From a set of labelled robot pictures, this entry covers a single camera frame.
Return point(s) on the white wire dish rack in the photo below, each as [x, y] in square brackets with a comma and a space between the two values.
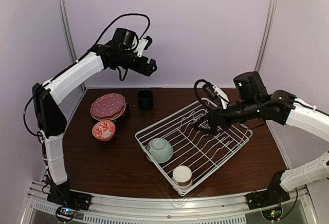
[203, 154]

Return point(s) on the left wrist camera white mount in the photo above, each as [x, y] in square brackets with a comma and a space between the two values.
[143, 45]

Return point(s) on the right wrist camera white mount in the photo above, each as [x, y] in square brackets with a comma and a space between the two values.
[215, 93]

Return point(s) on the left circuit board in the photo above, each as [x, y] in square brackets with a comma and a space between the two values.
[65, 214]

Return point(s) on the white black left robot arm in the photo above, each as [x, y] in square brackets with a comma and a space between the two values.
[124, 50]

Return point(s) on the circuit board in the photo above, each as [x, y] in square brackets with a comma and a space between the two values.
[272, 214]
[65, 214]

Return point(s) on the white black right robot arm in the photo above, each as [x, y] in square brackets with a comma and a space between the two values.
[281, 107]

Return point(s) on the pink white floral bowl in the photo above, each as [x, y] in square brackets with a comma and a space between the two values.
[104, 130]

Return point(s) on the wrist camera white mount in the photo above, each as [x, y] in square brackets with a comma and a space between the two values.
[143, 45]
[215, 93]

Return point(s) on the yellow dotted plate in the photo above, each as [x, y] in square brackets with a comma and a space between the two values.
[111, 118]

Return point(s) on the white brown cup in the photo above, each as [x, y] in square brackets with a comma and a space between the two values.
[182, 177]

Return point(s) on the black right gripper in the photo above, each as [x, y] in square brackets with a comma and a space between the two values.
[212, 115]

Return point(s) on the front aluminium rail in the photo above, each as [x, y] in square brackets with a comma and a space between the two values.
[114, 209]

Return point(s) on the dark green mug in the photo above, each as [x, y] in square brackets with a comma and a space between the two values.
[145, 100]

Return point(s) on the right aluminium frame post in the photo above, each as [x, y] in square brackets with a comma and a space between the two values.
[270, 17]

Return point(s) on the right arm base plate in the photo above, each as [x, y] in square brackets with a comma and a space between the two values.
[266, 198]

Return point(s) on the right circuit board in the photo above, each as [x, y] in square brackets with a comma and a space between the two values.
[272, 214]

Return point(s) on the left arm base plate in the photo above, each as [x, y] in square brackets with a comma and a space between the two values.
[71, 199]

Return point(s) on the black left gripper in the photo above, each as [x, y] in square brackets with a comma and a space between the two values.
[147, 71]

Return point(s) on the pale green bowl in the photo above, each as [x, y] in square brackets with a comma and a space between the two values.
[160, 149]

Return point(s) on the left aluminium frame post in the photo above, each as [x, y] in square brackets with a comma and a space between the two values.
[66, 30]

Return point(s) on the aluminium frame post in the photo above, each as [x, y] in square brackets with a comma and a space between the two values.
[66, 30]
[270, 17]

